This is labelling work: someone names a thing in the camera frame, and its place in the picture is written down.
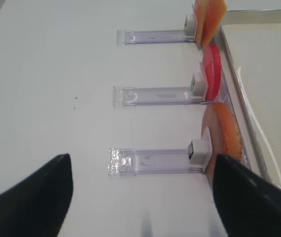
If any orange cheese slice front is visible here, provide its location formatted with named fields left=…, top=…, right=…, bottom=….
left=201, top=0, right=227, bottom=48

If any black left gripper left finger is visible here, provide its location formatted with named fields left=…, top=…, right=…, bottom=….
left=0, top=154, right=73, bottom=237

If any clear acrylic holder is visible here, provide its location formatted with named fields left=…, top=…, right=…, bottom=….
left=108, top=138, right=212, bottom=177
left=112, top=73, right=208, bottom=107
left=116, top=14, right=198, bottom=45

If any clear acrylic holder middle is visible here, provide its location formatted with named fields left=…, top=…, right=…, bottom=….
left=112, top=73, right=208, bottom=107

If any white metal tray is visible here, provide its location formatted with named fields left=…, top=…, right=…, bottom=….
left=215, top=9, right=281, bottom=189

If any clear acrylic holder far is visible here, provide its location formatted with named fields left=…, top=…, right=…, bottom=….
left=116, top=14, right=198, bottom=45

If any red tomato slice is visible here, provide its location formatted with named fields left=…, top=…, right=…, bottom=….
left=202, top=43, right=221, bottom=103

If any orange cheese slice back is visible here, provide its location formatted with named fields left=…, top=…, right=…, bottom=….
left=194, top=0, right=210, bottom=47

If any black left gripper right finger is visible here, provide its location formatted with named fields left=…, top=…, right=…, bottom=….
left=212, top=155, right=281, bottom=237

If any orange bread bun slice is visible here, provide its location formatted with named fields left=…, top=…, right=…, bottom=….
left=202, top=102, right=243, bottom=180

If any orange cheese slice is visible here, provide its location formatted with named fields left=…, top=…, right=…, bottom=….
left=201, top=0, right=227, bottom=48
left=194, top=0, right=210, bottom=47

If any clear acrylic holder near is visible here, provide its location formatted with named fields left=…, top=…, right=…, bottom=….
left=108, top=138, right=212, bottom=177

